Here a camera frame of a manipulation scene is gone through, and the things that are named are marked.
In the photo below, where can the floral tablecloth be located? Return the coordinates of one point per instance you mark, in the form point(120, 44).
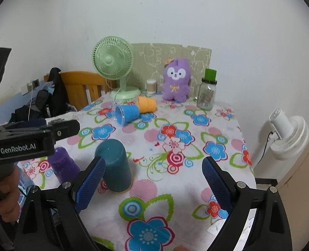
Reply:
point(157, 188)

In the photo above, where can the person's left hand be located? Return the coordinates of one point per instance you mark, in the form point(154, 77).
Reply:
point(10, 188)

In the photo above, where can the glass bottle with green cap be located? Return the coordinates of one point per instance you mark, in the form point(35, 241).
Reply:
point(206, 94)

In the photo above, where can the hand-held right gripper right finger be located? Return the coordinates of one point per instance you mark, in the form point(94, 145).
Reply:
point(217, 184)

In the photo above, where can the green desk fan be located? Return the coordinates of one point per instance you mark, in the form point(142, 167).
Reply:
point(112, 57)

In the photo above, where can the white electric fan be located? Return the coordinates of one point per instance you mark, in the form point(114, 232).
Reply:
point(287, 133)

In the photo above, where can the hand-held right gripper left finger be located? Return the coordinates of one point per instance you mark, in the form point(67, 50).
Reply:
point(89, 185)

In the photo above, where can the wall socket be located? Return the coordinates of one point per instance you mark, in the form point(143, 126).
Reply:
point(33, 84)

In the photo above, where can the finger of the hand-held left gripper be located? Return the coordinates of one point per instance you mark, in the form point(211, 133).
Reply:
point(65, 130)

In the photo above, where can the black bag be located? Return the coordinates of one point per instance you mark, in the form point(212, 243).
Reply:
point(52, 96)

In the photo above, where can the purple plastic cup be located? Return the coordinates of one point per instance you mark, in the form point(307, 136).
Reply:
point(64, 164)

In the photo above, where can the purple plush toy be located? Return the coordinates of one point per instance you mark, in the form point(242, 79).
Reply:
point(175, 83)

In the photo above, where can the teal plastic cup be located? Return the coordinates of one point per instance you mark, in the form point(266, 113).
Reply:
point(115, 164)

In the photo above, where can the beige patterned board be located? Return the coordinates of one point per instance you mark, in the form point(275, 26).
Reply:
point(149, 57)

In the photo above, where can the orange plastic cup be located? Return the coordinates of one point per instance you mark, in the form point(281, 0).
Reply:
point(148, 104)

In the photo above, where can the cotton swab container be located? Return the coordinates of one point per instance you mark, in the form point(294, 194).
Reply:
point(151, 86)

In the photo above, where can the blue plastic cup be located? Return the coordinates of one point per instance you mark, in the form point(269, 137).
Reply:
point(129, 113)

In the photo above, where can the wooden headboard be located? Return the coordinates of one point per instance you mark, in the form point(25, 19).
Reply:
point(78, 83)

